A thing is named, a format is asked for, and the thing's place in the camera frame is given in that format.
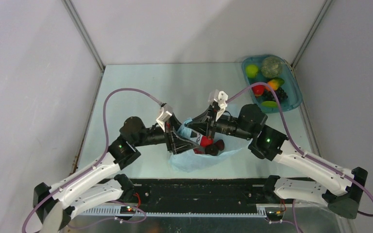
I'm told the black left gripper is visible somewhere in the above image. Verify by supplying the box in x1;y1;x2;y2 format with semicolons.
133;113;199;154

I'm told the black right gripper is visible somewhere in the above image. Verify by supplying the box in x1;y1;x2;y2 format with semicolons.
185;104;254;141

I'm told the red fake grape bunch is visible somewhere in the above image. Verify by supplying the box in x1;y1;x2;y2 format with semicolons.
193;147;206;154

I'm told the dark plum fake fruit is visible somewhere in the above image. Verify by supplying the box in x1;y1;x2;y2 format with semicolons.
204;144;219;156

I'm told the light blue printed plastic bag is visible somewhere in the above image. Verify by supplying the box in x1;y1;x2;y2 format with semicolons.
169;133;250;172

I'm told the dark purple fake grape bunch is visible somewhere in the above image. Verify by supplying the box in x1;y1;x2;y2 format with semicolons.
214;139;225;151

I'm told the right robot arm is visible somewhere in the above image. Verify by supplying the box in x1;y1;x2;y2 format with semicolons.
186;104;368;219

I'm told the red yellow fake apple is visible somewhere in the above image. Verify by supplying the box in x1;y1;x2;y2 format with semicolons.
252;85;265;97

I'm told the green fake starfruit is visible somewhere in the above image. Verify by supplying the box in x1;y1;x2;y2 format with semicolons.
261;101;278;108

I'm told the green fake apple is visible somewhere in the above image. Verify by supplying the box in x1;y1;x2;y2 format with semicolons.
245;64;259;79

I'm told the orange green fake mango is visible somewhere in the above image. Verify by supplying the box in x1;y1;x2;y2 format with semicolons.
267;78;285;91

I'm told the netted green fake melon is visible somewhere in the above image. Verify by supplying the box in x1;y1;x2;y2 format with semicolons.
261;56;283;79

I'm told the teal plastic basin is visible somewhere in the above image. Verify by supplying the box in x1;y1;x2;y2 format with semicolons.
241;54;303;114

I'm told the left controller board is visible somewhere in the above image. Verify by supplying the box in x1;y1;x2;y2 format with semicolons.
120;206;137;214

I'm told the controller board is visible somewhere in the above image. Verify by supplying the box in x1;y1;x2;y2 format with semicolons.
120;206;137;214
267;211;283;216

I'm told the right controller board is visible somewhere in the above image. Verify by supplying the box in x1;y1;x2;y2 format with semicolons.
267;211;283;216

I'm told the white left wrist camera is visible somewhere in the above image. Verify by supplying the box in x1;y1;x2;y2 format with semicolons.
156;103;173;132

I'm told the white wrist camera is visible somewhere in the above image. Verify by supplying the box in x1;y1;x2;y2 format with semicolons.
156;103;173;132
208;89;228;121

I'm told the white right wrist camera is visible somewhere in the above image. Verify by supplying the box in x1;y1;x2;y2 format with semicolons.
208;89;228;121

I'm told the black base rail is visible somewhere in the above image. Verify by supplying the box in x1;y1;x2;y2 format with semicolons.
90;175;287;214

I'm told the left aluminium corner post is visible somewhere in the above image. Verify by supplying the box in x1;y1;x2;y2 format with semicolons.
61;0;105;72

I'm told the aluminium corner post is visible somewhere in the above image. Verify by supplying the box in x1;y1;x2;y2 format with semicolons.
291;0;334;68
61;0;105;72

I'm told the right aluminium corner post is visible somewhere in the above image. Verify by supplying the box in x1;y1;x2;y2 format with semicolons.
291;0;334;68

